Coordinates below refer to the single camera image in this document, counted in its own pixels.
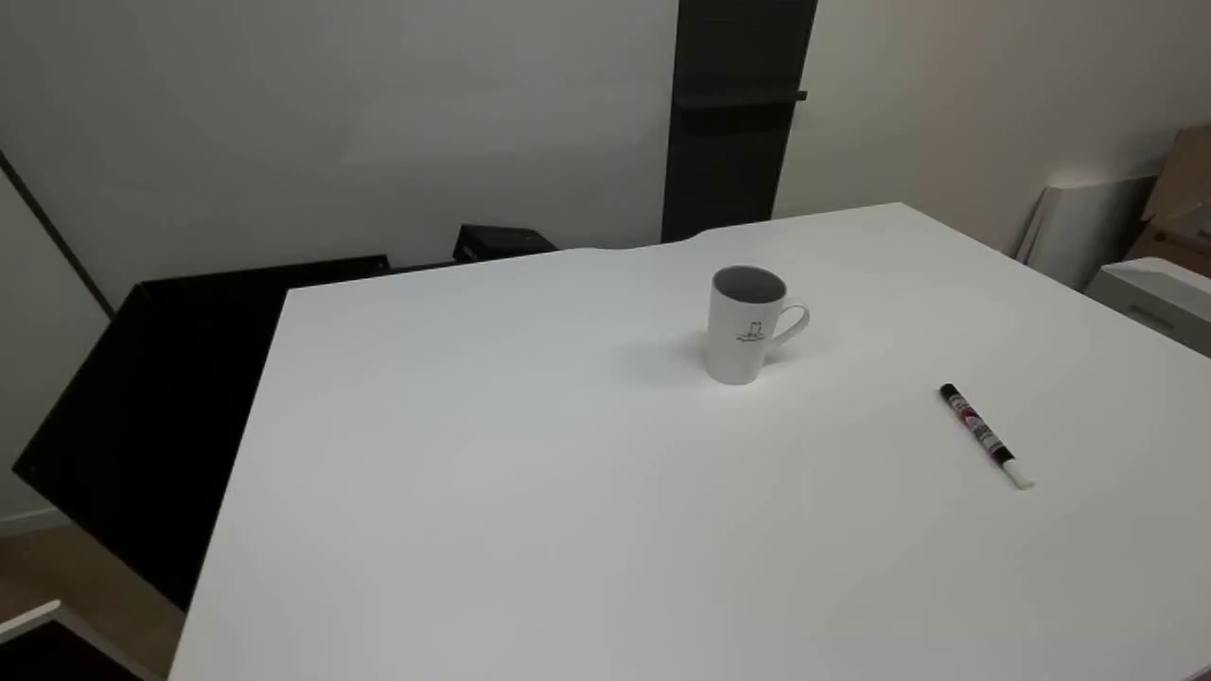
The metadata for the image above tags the black white marker pen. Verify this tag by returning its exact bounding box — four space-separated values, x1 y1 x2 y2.
939 382 1032 489

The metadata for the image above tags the white ceramic mug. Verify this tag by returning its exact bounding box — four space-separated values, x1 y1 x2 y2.
705 263 811 384

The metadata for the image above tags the small black box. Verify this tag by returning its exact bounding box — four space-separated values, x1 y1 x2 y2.
456 223 554 261

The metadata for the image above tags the black side table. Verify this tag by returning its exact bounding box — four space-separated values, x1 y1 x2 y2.
10 253 391 610

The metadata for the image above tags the white box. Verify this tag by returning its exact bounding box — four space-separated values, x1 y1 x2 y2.
1085 256 1211 355

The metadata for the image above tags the cardboard box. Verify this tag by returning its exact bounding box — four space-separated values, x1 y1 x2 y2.
1132 123 1211 275

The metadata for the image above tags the black door frame pillar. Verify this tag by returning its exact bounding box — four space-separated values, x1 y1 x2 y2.
662 0 819 242

